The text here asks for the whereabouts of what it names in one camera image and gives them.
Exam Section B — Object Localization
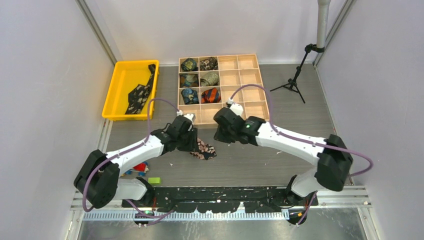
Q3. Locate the pink floral black tie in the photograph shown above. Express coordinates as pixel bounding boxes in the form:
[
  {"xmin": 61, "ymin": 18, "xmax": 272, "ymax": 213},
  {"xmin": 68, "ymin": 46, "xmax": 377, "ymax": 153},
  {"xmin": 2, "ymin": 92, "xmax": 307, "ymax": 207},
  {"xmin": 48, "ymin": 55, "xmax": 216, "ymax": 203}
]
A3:
[{"xmin": 189, "ymin": 138, "xmax": 217, "ymax": 161}]

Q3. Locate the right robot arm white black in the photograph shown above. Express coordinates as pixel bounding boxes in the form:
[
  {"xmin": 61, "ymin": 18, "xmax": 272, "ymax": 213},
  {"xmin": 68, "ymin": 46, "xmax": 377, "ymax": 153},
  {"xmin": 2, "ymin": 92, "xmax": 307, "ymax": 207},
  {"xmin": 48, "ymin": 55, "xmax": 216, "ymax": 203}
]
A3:
[{"xmin": 213, "ymin": 103, "xmax": 353, "ymax": 205}]

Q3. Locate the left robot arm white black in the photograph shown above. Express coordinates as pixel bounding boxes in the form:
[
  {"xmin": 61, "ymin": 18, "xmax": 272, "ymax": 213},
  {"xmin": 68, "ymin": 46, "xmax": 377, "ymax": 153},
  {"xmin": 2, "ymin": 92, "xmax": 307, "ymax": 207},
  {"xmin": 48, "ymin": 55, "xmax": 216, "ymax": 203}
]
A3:
[{"xmin": 73, "ymin": 111, "xmax": 198, "ymax": 212}]

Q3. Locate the orange navy striped rolled tie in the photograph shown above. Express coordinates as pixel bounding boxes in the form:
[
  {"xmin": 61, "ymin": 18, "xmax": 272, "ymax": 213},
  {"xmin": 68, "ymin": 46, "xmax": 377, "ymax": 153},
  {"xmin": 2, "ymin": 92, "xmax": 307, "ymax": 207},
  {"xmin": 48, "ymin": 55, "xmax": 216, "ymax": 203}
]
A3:
[{"xmin": 201, "ymin": 87, "xmax": 221, "ymax": 104}]

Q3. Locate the blue paisley rolled tie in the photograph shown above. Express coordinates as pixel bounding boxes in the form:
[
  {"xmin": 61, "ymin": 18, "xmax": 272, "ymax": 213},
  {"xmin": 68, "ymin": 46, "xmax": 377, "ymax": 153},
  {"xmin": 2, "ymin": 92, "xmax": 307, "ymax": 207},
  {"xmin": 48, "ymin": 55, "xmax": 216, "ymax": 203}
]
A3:
[{"xmin": 181, "ymin": 88, "xmax": 200, "ymax": 105}]

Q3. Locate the wooden compartment tray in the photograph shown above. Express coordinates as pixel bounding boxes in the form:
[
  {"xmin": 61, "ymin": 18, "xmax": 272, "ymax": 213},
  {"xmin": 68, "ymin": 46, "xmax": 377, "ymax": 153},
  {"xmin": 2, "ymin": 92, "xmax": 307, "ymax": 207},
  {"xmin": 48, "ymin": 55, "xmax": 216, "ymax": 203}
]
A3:
[{"xmin": 177, "ymin": 54, "xmax": 270, "ymax": 128}]

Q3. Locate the red toy truck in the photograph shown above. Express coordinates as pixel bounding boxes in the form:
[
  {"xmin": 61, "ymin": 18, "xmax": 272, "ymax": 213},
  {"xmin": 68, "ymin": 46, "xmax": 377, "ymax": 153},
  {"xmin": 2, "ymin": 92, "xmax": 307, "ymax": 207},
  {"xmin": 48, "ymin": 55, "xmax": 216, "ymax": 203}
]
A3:
[{"xmin": 121, "ymin": 161, "xmax": 149, "ymax": 177}]

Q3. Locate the green block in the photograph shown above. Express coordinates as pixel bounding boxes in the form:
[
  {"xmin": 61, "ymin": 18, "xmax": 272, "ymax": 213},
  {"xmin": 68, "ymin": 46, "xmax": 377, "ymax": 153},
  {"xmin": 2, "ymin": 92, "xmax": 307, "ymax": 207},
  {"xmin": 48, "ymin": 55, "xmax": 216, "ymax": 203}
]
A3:
[{"xmin": 147, "ymin": 177, "xmax": 162, "ymax": 185}]

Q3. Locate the olive paisley rolled tie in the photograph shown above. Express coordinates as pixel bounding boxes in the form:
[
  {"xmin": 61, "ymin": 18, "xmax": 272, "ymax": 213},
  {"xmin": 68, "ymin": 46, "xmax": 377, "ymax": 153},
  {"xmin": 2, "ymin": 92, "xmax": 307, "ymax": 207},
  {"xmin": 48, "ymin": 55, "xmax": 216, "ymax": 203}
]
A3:
[{"xmin": 200, "ymin": 71, "xmax": 220, "ymax": 87}]

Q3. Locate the teal brown rolled tie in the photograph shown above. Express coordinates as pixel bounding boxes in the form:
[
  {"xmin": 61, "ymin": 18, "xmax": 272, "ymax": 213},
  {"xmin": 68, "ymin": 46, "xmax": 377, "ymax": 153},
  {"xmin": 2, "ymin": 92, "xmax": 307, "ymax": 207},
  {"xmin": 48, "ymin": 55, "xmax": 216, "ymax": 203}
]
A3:
[{"xmin": 179, "ymin": 73, "xmax": 200, "ymax": 88}]

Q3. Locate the black patterned tie in bin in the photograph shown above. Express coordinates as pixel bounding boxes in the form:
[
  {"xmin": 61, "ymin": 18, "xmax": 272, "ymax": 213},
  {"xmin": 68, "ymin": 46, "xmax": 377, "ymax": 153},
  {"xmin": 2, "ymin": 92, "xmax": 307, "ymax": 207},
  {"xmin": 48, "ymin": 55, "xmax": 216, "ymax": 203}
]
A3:
[{"xmin": 125, "ymin": 64, "xmax": 156, "ymax": 115}]

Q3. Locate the dark brown floral rolled tie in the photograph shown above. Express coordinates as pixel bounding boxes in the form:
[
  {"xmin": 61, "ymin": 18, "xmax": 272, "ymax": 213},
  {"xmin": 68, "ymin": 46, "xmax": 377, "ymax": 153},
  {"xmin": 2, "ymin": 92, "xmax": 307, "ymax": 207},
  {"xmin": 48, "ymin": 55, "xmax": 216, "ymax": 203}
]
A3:
[{"xmin": 199, "ymin": 56, "xmax": 219, "ymax": 71}]

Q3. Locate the dark green rolled tie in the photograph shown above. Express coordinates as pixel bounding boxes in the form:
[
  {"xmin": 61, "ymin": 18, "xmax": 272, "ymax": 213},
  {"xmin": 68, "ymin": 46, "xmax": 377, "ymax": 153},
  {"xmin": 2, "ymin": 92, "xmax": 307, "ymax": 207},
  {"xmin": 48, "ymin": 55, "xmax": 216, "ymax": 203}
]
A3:
[{"xmin": 180, "ymin": 57, "xmax": 198, "ymax": 72}]

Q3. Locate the black mini tripod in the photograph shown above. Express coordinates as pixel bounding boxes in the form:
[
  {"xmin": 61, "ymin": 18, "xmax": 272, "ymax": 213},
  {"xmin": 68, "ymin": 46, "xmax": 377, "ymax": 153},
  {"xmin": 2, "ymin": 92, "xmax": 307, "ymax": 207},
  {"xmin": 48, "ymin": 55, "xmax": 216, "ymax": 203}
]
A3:
[{"xmin": 270, "ymin": 43, "xmax": 325, "ymax": 104}]

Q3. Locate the yellow plastic bin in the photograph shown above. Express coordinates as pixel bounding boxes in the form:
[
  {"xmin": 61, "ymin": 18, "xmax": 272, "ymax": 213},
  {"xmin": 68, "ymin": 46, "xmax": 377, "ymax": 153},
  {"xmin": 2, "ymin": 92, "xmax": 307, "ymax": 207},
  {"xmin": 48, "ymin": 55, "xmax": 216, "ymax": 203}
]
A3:
[{"xmin": 101, "ymin": 59, "xmax": 160, "ymax": 121}]

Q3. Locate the grey vertical pole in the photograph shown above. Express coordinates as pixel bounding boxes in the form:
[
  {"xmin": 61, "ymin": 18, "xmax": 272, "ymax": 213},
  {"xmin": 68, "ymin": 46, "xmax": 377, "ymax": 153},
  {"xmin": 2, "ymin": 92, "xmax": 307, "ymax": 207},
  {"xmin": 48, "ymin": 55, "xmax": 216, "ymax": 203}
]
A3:
[{"xmin": 316, "ymin": 0, "xmax": 331, "ymax": 49}]

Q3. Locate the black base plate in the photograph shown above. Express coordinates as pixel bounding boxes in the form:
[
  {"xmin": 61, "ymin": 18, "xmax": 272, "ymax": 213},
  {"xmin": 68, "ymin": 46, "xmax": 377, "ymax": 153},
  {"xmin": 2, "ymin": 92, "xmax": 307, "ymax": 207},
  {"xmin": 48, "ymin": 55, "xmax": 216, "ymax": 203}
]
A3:
[{"xmin": 132, "ymin": 186, "xmax": 313, "ymax": 214}]

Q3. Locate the aluminium rail frame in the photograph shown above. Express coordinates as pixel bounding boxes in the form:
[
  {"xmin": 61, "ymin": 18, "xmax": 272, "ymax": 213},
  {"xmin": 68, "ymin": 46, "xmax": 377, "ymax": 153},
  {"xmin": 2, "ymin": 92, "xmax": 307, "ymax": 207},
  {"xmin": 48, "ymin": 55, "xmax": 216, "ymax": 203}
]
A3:
[{"xmin": 70, "ymin": 185, "xmax": 372, "ymax": 224}]

